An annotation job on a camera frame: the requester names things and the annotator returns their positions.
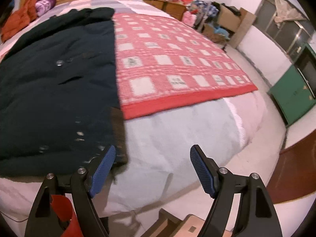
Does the dark navy winter coat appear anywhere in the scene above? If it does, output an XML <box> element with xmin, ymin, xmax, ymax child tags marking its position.
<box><xmin>1</xmin><ymin>7</ymin><xmax>124</xmax><ymax>178</ymax></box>

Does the pile of colourful clothes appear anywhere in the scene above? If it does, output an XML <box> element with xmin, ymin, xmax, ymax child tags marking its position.
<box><xmin>187</xmin><ymin>0</ymin><xmax>220</xmax><ymax>29</ymax></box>

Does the wooden stool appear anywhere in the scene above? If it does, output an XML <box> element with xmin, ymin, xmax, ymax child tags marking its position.
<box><xmin>140</xmin><ymin>208</ymin><xmax>234</xmax><ymax>237</ymax></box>

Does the green cabinet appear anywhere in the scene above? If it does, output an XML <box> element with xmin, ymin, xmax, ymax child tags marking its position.
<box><xmin>269</xmin><ymin>65</ymin><xmax>315</xmax><ymax>126</ymax></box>

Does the red white checkered blanket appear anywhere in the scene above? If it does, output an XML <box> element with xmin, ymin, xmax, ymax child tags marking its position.
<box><xmin>114</xmin><ymin>14</ymin><xmax>257</xmax><ymax>120</ymax></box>

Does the orange puffer jacket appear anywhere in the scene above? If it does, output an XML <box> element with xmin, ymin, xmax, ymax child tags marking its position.
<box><xmin>1</xmin><ymin>0</ymin><xmax>38</xmax><ymax>43</ymax></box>

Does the purple floral pillow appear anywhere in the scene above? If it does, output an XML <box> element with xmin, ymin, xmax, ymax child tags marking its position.
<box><xmin>35</xmin><ymin>0</ymin><xmax>56</xmax><ymax>17</ymax></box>

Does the cardboard box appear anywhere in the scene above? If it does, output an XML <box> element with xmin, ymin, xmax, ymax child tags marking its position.
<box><xmin>217</xmin><ymin>4</ymin><xmax>257</xmax><ymax>49</ymax></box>

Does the pink gift bag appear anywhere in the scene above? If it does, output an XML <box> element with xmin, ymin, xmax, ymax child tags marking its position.
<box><xmin>182</xmin><ymin>11</ymin><xmax>197</xmax><ymax>27</ymax></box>

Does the wooden nightstand with drawers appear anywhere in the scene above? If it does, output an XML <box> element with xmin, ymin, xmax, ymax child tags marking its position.
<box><xmin>143</xmin><ymin>0</ymin><xmax>187</xmax><ymax>21</ymax></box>

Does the window with metal frame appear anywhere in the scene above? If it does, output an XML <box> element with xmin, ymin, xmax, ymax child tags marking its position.
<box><xmin>253</xmin><ymin>0</ymin><xmax>315</xmax><ymax>61</ymax></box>

